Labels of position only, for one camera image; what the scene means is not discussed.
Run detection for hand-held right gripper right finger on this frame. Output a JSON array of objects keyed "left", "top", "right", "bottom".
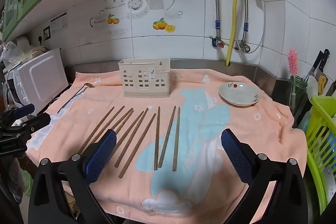
[{"left": 221, "top": 128, "right": 308, "bottom": 224}]

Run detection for white plastic spatula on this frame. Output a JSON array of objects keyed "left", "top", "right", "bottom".
[{"left": 307, "top": 76, "right": 318, "bottom": 98}]

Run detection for teapot and orange wall decal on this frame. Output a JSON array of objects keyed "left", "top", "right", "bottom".
[{"left": 89, "top": 0, "right": 183, "bottom": 34}]

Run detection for metal valve red handle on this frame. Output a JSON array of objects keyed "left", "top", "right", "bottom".
[{"left": 209, "top": 35, "right": 226, "bottom": 49}]

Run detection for white floral dish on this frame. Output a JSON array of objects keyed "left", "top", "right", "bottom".
[{"left": 219, "top": 82, "right": 261, "bottom": 107}]

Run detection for thin white hose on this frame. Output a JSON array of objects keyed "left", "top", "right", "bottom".
[{"left": 247, "top": 0, "right": 265, "bottom": 54}]

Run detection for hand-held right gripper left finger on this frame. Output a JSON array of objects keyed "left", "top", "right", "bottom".
[{"left": 28, "top": 129, "right": 117, "bottom": 224}]

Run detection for yellow plastic utensil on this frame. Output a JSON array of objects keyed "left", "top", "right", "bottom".
[{"left": 318, "top": 76, "right": 327, "bottom": 94}]

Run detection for pale green plastic bottle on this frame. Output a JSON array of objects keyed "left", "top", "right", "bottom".
[{"left": 298, "top": 109, "right": 313, "bottom": 132}]

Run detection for metal water valve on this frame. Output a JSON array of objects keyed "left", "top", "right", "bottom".
[{"left": 234, "top": 40, "right": 251, "bottom": 53}]

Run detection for white wall label sticker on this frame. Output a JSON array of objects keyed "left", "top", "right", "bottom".
[{"left": 50, "top": 13, "right": 68, "bottom": 35}]

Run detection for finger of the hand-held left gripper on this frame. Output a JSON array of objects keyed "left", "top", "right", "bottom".
[
  {"left": 22, "top": 113, "right": 51, "bottom": 133},
  {"left": 14, "top": 104, "right": 35, "bottom": 117}
]

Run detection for yellow gas hose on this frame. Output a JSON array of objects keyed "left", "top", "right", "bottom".
[{"left": 226, "top": 0, "right": 243, "bottom": 66}]

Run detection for person's left forearm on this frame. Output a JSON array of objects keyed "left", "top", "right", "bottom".
[{"left": 0, "top": 153, "right": 29, "bottom": 211}]

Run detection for green glass jar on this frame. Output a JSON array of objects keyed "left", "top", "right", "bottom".
[{"left": 289, "top": 76, "right": 308, "bottom": 119}]

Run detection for cream white appliance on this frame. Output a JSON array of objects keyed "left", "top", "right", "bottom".
[{"left": 16, "top": 36, "right": 30, "bottom": 48}]

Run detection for beige plastic utensil holder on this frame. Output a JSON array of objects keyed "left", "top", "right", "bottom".
[{"left": 118, "top": 58, "right": 171, "bottom": 98}]

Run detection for clear plastic bag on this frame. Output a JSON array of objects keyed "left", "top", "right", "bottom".
[{"left": 0, "top": 41, "right": 23, "bottom": 64}]

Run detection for long metal spoon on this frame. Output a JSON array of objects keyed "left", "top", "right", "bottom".
[{"left": 57, "top": 83, "right": 95, "bottom": 113}]

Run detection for green plastic basket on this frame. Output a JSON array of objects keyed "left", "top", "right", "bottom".
[{"left": 306, "top": 95, "right": 336, "bottom": 216}]

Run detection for white microwave oven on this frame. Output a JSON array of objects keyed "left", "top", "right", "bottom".
[{"left": 12, "top": 48, "right": 69, "bottom": 114}]

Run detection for black handle kitchen knife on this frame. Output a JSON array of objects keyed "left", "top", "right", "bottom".
[
  {"left": 315, "top": 49, "right": 330, "bottom": 75},
  {"left": 308, "top": 51, "right": 324, "bottom": 77}
]

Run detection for group of wooden chopsticks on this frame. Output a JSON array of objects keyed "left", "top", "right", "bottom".
[{"left": 78, "top": 106, "right": 181, "bottom": 179}]

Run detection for peach printed towel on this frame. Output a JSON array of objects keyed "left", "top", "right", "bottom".
[{"left": 26, "top": 69, "right": 307, "bottom": 219}]

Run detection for pink bottle brush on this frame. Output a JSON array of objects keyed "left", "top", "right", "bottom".
[{"left": 287, "top": 49, "right": 299, "bottom": 109}]

